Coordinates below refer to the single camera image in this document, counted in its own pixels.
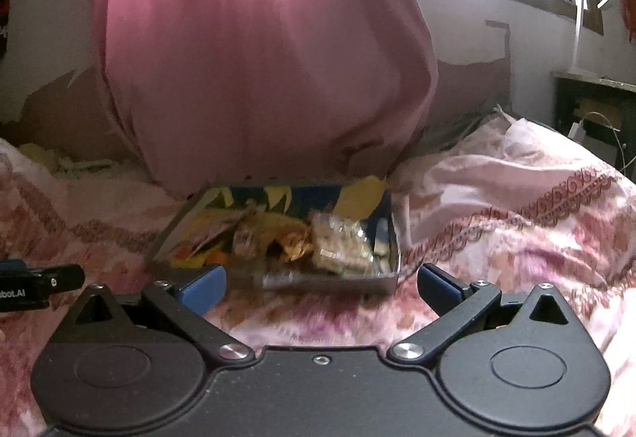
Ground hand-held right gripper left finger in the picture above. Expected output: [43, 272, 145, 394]
[67, 264, 253, 363]

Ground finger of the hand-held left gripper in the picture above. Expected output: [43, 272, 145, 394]
[0, 259, 83, 293]

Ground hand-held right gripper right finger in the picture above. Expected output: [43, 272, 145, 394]
[386, 263, 572, 363]

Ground white snack packet with portrait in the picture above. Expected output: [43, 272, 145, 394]
[174, 212, 235, 255]

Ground rice cracker packet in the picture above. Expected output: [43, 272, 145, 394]
[307, 212, 374, 275]

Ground shallow printed cardboard box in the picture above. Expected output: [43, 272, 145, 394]
[148, 176, 401, 299]

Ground pink floral blanket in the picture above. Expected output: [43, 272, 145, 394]
[0, 116, 636, 437]

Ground dark wooden desk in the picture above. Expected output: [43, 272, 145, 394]
[553, 72, 636, 170]

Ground pink hanging cloth bundle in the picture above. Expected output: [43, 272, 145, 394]
[92, 0, 440, 199]

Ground white desk lamp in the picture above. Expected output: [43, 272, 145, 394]
[566, 0, 624, 78]

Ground white charger cable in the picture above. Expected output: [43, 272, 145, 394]
[570, 111, 628, 170]

